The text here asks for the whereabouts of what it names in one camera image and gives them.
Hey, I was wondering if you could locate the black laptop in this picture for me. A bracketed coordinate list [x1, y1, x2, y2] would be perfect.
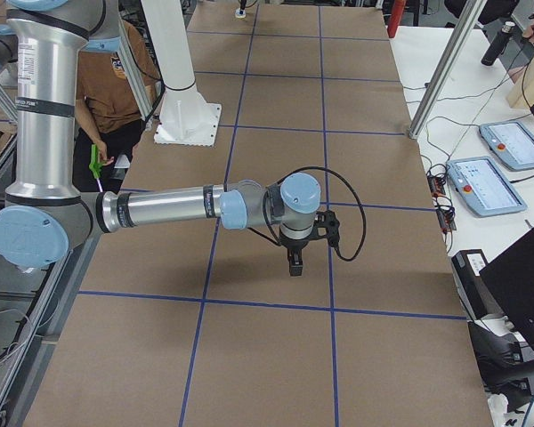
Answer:
[481, 227, 534, 350]

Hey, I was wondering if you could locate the aluminium frame post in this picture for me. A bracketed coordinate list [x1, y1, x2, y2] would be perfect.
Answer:
[408, 0, 487, 140]

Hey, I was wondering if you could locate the green handled tool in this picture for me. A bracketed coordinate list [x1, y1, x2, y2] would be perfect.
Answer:
[88, 144, 103, 192]

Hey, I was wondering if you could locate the near blue teach pendant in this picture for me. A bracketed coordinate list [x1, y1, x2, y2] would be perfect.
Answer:
[446, 157, 528, 217]

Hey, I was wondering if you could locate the black water bottle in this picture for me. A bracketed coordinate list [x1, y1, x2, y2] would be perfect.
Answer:
[481, 20, 516, 66]

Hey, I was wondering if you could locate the blue teach pendant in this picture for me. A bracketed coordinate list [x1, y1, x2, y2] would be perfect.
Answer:
[446, 157, 528, 217]
[479, 121, 534, 171]

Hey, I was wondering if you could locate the person in brown shirt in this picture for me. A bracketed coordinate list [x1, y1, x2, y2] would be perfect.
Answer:
[70, 20, 164, 192]

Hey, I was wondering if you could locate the brown paper table cover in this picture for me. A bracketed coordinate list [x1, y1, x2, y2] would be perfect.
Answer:
[24, 4, 495, 427]

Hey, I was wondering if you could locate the white camera stand pillar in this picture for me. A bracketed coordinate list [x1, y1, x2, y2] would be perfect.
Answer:
[142, 0, 222, 147]

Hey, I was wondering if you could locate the blue and cream bell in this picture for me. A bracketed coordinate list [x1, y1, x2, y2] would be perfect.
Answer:
[235, 9, 247, 19]

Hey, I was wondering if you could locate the red cylinder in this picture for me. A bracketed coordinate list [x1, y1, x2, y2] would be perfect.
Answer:
[387, 0, 407, 38]

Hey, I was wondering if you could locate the far blue teach pendant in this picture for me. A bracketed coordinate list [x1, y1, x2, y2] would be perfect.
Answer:
[479, 121, 534, 171]

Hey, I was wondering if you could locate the black box with label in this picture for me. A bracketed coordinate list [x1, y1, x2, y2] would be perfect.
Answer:
[451, 249, 491, 319]

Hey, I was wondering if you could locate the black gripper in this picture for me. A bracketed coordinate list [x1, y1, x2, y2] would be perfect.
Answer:
[279, 234, 311, 277]

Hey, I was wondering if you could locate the black camera cable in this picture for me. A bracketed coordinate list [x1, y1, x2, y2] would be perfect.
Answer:
[288, 166, 367, 262]

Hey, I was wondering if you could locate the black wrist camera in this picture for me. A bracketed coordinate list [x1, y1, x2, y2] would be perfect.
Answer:
[313, 210, 340, 248]

